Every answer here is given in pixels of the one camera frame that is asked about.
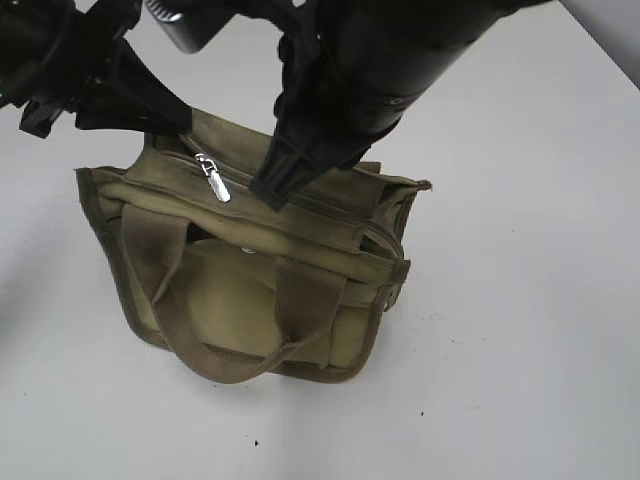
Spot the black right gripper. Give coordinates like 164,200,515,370
249,1,397,209

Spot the olive yellow canvas bag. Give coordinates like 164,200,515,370
76,110,431,384

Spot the silver zipper pull tab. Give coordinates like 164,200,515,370
194,153,231,203

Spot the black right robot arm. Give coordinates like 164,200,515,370
250,1,533,210

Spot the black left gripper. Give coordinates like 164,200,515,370
1,1,192,138

